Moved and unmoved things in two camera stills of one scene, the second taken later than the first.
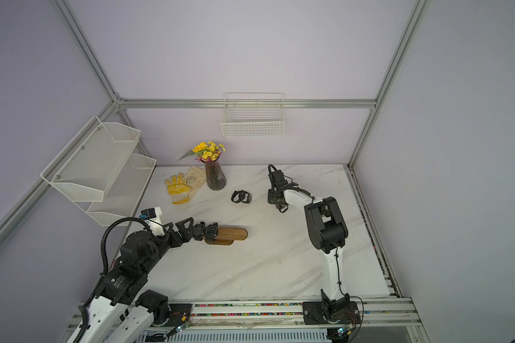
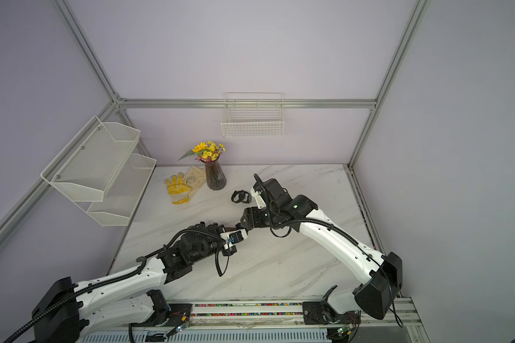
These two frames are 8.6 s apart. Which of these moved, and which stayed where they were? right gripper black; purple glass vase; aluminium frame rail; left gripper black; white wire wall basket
Moved: right gripper black; left gripper black
Stayed: purple glass vase; aluminium frame rail; white wire wall basket
